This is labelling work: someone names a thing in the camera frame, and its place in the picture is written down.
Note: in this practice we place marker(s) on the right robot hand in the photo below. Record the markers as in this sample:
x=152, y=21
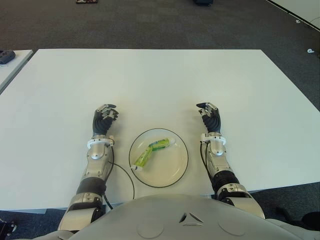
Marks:
x=212, y=121

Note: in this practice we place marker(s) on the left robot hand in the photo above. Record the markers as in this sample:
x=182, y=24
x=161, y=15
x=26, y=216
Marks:
x=102, y=122

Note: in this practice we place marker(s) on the green toothpaste tube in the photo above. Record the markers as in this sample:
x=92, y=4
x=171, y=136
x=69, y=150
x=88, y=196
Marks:
x=160, y=144
x=142, y=158

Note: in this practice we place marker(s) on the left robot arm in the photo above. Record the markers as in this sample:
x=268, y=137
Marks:
x=92, y=170

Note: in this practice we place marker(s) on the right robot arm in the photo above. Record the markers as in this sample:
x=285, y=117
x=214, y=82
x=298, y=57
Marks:
x=222, y=170

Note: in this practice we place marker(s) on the white plate black rim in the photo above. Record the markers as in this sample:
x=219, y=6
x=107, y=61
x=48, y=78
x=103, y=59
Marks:
x=170, y=167

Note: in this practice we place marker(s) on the grey robot torso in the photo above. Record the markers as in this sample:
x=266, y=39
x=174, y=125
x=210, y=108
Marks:
x=190, y=220

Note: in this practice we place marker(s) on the white side table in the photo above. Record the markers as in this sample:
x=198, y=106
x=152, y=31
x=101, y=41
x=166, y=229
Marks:
x=12, y=71

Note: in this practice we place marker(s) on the black device on side table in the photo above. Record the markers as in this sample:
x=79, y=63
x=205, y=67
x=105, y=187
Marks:
x=6, y=57

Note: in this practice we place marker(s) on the dark floor object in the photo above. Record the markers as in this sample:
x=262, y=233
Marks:
x=203, y=2

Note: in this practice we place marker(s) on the small white floor object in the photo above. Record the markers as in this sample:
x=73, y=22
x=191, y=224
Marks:
x=310, y=51

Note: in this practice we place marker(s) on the red black floor object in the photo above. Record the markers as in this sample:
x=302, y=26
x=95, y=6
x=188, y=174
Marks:
x=87, y=1

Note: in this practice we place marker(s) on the white background desk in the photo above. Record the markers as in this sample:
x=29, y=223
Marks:
x=300, y=11

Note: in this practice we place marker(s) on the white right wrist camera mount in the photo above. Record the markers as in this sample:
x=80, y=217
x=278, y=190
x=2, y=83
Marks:
x=212, y=137

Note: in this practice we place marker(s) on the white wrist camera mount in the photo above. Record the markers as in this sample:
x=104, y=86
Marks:
x=212, y=137
x=93, y=143

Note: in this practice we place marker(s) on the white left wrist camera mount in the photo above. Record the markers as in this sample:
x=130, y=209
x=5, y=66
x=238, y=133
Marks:
x=93, y=143

